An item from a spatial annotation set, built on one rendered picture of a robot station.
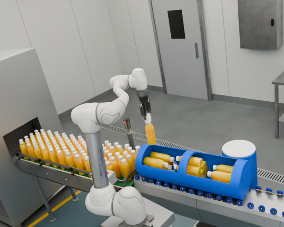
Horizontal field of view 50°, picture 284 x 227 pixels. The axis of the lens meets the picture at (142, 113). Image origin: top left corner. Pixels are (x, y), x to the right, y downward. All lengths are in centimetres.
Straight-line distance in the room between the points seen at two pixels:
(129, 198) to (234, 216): 84
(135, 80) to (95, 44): 510
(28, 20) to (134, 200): 510
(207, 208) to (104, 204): 84
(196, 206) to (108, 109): 114
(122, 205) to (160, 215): 32
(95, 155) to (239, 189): 99
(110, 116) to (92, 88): 559
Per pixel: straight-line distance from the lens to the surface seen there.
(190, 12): 596
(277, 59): 544
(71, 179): 322
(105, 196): 203
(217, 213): 246
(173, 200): 260
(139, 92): 231
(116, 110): 179
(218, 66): 597
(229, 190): 226
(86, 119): 186
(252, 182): 288
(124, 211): 201
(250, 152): 274
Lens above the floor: 254
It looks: 24 degrees down
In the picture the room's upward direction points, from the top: 12 degrees counter-clockwise
